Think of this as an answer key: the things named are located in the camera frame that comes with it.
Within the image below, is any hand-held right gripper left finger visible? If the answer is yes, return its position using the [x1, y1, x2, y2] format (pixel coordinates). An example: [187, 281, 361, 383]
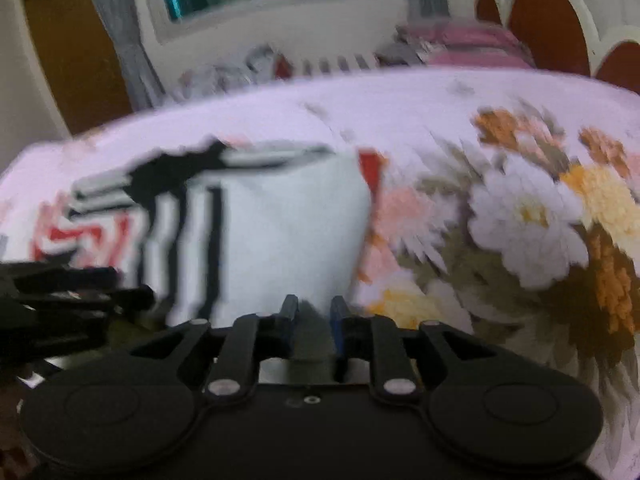
[131, 294, 301, 407]

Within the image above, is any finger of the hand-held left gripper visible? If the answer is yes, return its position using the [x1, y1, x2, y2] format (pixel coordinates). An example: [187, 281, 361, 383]
[15, 284, 157, 314]
[0, 262, 122, 293]

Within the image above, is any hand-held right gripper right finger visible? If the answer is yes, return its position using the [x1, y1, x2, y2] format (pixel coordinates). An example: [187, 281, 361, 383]
[329, 295, 499, 406]

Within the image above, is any striped red black white shirt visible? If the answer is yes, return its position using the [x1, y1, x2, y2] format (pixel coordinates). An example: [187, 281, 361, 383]
[31, 139, 387, 330]

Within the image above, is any pile of crumpled clothes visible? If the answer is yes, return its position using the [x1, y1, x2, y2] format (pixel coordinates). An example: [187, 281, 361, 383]
[176, 44, 295, 103]

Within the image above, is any floral printed blanket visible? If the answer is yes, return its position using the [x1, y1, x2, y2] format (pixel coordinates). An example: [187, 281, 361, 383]
[0, 67, 640, 480]

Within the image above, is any brown wooden door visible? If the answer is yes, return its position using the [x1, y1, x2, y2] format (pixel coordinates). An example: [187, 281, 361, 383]
[19, 0, 135, 137]

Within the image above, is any long grey curtain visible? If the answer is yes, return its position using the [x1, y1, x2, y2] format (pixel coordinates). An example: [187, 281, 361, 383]
[80, 0, 167, 110]

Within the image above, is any grey white striped cloth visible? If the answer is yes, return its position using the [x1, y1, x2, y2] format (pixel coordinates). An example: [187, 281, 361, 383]
[290, 52, 382, 80]

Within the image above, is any stack of pink grey bedding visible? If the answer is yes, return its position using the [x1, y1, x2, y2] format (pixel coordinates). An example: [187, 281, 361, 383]
[376, 19, 537, 70]

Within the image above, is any white and brown scalloped headboard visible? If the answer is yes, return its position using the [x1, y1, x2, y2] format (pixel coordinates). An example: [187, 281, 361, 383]
[472, 0, 640, 85]

